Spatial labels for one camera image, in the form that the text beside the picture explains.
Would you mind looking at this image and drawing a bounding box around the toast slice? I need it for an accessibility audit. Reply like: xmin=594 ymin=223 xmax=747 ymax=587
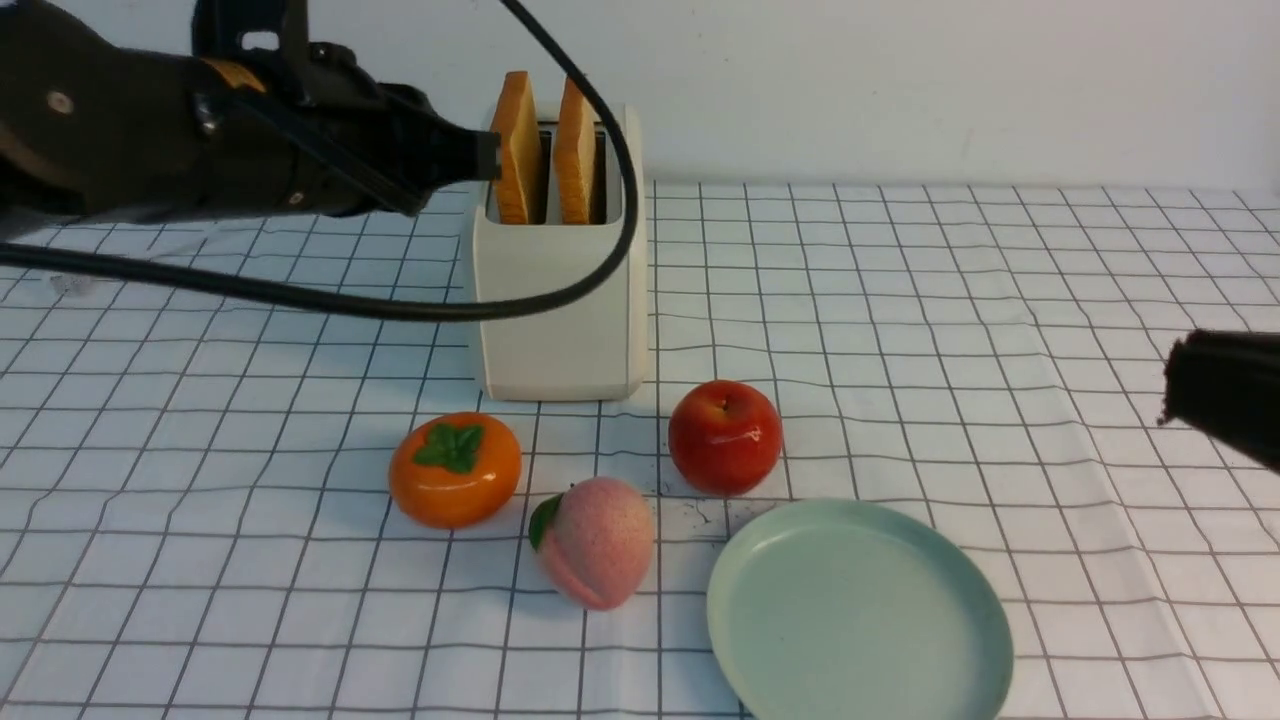
xmin=492 ymin=70 xmax=547 ymax=225
xmin=552 ymin=78 xmax=596 ymax=225

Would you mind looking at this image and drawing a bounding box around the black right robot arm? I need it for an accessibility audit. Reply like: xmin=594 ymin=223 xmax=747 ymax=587
xmin=1 ymin=1 xmax=500 ymax=234

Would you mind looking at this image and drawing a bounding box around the white grid tablecloth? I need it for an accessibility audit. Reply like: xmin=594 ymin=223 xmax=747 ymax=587
xmin=1 ymin=183 xmax=1277 ymax=719

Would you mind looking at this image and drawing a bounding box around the white two-slot toaster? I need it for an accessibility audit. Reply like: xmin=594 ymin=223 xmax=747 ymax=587
xmin=461 ymin=135 xmax=650 ymax=402

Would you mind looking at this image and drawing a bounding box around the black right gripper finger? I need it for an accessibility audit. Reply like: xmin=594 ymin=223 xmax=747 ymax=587
xmin=462 ymin=129 xmax=500 ymax=182

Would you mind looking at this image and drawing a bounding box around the orange persimmon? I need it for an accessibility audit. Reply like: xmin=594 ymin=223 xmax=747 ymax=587
xmin=388 ymin=413 xmax=524 ymax=530

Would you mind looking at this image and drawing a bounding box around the light green plate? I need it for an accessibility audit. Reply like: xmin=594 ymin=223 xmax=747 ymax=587
xmin=707 ymin=498 xmax=1015 ymax=719

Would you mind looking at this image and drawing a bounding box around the red apple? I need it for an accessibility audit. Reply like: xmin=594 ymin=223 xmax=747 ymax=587
xmin=668 ymin=379 xmax=785 ymax=497

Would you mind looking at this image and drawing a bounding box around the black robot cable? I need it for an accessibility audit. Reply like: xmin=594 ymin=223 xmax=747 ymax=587
xmin=0 ymin=0 xmax=641 ymax=323

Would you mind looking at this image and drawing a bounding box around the pink peach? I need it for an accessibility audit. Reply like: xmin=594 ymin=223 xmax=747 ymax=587
xmin=527 ymin=477 xmax=657 ymax=611

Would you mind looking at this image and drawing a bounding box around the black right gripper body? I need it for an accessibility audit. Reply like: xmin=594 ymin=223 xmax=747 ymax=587
xmin=191 ymin=1 xmax=471 ymax=217

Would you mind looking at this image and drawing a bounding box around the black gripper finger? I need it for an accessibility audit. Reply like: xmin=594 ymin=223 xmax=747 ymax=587
xmin=1158 ymin=331 xmax=1279 ymax=473

